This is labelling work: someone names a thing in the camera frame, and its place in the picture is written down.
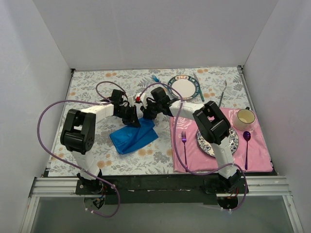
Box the floral tablecloth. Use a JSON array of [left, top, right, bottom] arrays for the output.
[[47, 67, 255, 177]]

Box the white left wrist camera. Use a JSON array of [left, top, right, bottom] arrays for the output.
[[127, 95, 136, 107]]

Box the teal handled knife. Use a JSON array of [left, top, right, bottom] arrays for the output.
[[193, 73, 205, 102]]

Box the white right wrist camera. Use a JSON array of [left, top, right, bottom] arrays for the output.
[[134, 93, 148, 107]]

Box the white plate teal rim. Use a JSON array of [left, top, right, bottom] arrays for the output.
[[167, 75, 199, 100]]

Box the aluminium frame rail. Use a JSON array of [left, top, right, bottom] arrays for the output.
[[22, 174, 303, 233]]

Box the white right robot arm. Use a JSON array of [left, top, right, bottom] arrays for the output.
[[136, 87, 243, 193]]

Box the purple metallic fork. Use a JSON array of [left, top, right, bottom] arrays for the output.
[[181, 131, 188, 168]]

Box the blue floral dinner plate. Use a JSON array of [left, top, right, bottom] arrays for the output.
[[196, 127, 239, 158]]

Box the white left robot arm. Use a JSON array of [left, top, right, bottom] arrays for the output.
[[60, 89, 140, 194]]

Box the pink floral placemat cloth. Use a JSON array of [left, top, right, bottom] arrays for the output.
[[176, 117, 273, 172]]

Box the blue satin napkin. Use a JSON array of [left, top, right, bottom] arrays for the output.
[[110, 118, 158, 154]]

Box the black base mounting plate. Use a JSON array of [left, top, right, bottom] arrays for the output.
[[75, 174, 248, 205]]

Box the purple metallic spoon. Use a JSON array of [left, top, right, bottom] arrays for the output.
[[243, 131, 251, 170]]

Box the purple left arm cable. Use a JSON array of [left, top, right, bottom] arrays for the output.
[[36, 81, 128, 218]]

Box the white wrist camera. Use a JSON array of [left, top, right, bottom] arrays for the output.
[[134, 93, 148, 107], [127, 95, 136, 107]]

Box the blue fork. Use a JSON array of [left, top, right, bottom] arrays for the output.
[[151, 75, 160, 83]]

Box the cream ceramic mug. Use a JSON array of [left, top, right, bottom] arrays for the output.
[[233, 107, 256, 131]]

